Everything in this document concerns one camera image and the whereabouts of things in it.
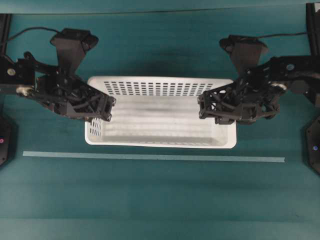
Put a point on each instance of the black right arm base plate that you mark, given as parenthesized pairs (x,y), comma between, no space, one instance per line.
(312,134)

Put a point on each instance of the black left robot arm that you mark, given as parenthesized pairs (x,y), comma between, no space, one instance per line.
(18,77)

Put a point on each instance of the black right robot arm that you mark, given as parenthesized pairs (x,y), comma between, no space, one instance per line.
(303,77)

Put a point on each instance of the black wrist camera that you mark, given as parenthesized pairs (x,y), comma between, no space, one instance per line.
(72,46)
(244,51)

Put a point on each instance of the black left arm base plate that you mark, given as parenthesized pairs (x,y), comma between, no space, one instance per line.
(8,140)

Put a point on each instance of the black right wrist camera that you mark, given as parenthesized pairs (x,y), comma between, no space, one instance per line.
(244,51)

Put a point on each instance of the white plastic perforated basket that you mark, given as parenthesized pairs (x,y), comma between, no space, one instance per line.
(155,111)

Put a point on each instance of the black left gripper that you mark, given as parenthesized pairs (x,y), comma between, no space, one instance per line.
(70,97)

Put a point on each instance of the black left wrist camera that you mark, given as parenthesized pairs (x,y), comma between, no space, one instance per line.
(72,46)

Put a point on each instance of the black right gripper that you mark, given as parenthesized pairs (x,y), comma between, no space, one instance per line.
(254,96)

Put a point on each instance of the light green tape strip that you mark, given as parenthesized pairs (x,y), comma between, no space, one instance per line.
(155,157)

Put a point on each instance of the black left frame rail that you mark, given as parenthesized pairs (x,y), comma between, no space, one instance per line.
(5,24)

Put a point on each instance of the black aluminium frame rail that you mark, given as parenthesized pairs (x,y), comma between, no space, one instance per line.
(313,27)

